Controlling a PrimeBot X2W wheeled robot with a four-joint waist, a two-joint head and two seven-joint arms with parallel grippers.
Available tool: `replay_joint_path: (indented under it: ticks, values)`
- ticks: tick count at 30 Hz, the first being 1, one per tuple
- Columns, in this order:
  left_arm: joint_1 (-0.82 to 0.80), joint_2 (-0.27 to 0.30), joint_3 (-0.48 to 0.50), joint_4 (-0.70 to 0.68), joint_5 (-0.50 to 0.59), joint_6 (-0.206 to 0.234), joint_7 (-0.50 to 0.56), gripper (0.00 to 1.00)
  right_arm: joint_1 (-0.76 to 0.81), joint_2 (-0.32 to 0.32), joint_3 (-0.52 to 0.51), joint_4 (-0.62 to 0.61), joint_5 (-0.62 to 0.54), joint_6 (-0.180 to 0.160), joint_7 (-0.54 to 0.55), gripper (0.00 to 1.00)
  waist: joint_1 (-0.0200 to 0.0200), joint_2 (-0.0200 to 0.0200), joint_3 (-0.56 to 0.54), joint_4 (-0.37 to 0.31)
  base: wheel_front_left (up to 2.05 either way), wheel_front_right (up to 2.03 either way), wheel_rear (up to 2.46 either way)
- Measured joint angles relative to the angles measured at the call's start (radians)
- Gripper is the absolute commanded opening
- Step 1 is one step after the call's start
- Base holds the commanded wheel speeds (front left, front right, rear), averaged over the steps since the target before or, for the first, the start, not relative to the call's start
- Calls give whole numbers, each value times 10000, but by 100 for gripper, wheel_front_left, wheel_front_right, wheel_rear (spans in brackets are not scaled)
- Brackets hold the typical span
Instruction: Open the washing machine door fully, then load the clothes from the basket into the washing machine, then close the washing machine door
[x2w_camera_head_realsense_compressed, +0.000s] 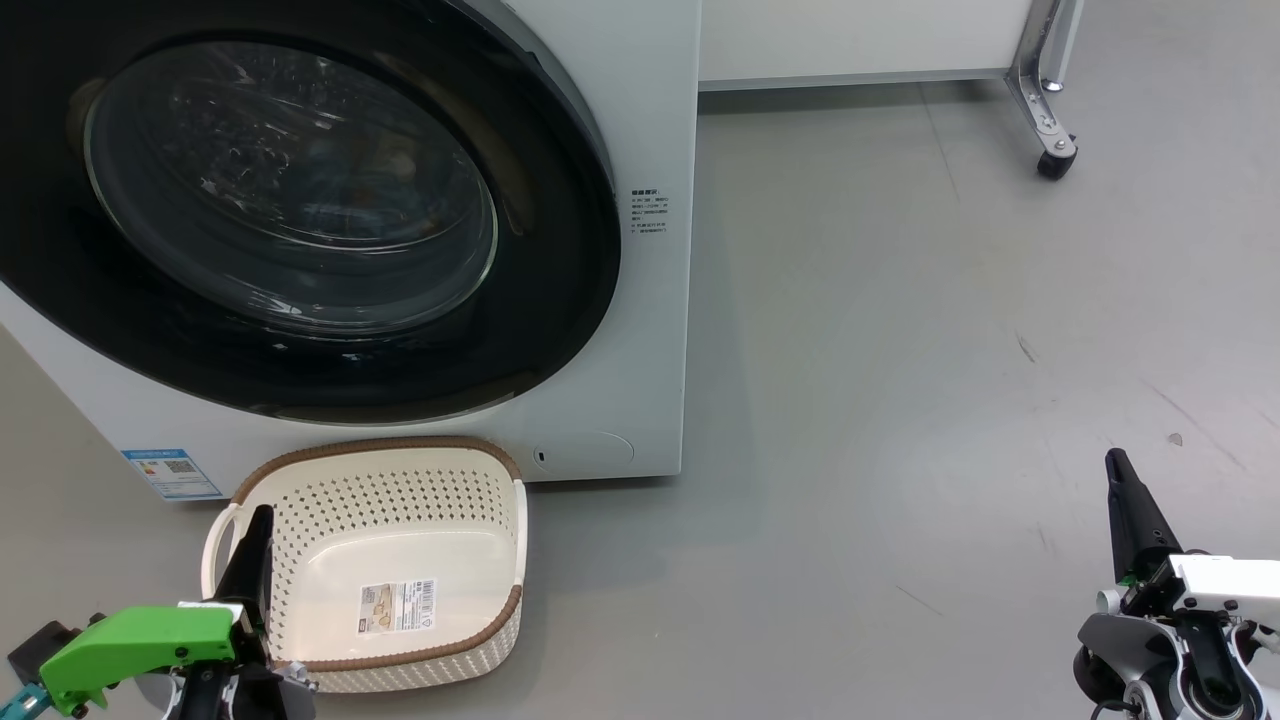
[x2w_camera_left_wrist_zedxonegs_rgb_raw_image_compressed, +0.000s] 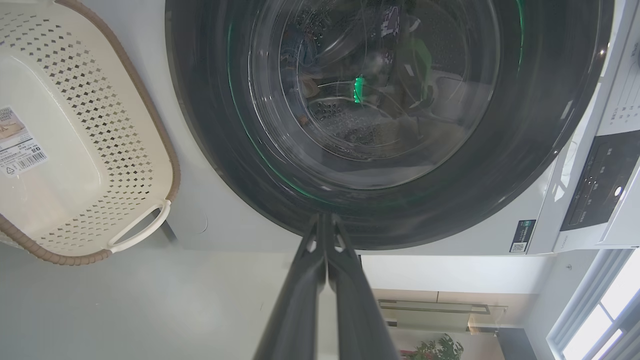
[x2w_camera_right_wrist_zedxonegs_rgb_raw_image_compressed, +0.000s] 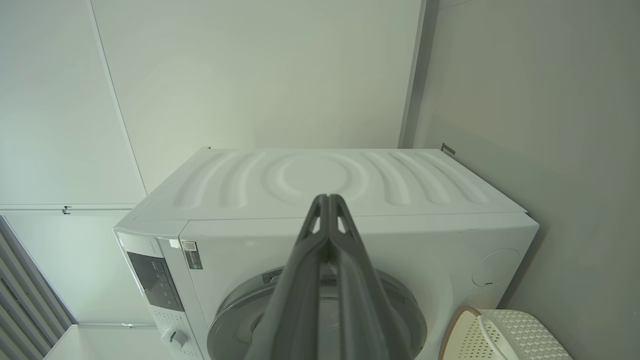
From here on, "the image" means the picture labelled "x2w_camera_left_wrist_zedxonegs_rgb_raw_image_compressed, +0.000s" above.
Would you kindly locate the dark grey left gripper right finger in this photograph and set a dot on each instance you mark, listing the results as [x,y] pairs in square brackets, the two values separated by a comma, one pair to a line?
[355,310]

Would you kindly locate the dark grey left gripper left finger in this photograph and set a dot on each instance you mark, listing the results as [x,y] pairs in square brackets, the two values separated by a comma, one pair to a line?
[300,310]

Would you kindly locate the black glass washing machine door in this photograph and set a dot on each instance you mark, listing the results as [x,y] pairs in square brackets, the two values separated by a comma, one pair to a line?
[210,125]

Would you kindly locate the white front-load washing machine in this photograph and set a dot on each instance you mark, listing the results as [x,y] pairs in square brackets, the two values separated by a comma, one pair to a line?
[240,225]

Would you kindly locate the black machine control panel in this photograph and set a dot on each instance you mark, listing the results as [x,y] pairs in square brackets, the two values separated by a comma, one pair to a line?
[600,185]

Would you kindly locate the cream perforated basket brown rim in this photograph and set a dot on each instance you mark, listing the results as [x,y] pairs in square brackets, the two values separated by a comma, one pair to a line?
[50,190]

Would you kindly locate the paper basket label sticker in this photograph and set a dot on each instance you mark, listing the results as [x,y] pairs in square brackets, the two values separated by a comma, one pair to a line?
[20,150]

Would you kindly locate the green potted plant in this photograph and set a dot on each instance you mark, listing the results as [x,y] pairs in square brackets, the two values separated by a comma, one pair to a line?
[435,350]

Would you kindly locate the dark grey cabinet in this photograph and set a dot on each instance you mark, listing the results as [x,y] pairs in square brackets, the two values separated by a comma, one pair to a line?
[515,347]

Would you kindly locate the black QR code sticker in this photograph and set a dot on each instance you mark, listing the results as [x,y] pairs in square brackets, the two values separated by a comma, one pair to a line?
[522,237]

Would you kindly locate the steel perforated drum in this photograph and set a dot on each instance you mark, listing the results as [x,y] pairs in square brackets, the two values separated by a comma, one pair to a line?
[345,125]

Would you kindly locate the white framed window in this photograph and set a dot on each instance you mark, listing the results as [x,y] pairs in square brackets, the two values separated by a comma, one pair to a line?
[600,320]

